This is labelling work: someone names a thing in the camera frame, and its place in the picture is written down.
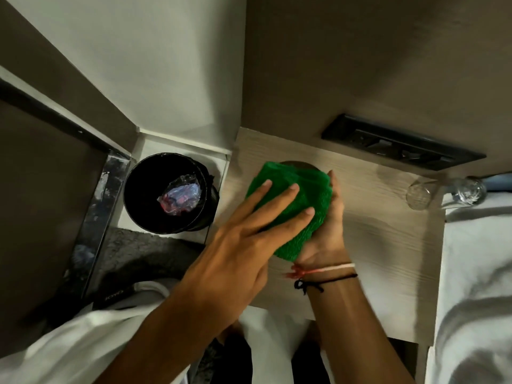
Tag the person's right hand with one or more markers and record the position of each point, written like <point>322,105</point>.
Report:
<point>330,243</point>

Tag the crumpled clear plastic wrapper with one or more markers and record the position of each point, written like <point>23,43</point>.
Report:
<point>180,195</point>

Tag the green fluffy cloth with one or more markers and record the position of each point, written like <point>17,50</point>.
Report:
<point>298,203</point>

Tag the person's left hand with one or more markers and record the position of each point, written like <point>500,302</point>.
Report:
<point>228,259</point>

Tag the clear drinking glass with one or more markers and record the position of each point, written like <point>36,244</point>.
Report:
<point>420,194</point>
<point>466,191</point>

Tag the person's left middle finger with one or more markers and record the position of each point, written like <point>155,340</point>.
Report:
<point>280,205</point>

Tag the person's right forearm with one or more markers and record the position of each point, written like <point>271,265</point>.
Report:
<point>356,335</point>

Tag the shiny metal door frame strip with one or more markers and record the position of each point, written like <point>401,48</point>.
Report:
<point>96,219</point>

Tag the dark round container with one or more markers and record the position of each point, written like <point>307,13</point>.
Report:
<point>298,163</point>

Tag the dark trousers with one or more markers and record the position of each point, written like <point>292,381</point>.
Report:
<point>236,363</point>

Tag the black wall socket panel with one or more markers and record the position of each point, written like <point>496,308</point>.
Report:
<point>400,143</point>

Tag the person's right thumb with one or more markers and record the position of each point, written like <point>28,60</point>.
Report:
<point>336,189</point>

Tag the black slipper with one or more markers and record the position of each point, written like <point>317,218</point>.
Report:
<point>114,296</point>

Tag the dark brown wooden door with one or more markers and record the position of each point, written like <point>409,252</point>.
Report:
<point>36,203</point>

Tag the person's left forearm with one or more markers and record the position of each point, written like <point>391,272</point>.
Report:
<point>160,339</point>

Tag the white bed sheet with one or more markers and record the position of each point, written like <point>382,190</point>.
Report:
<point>476,299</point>

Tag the white shirt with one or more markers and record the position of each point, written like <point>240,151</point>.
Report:
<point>60,347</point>

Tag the black round waste bin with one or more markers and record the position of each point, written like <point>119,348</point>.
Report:
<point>146,195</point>

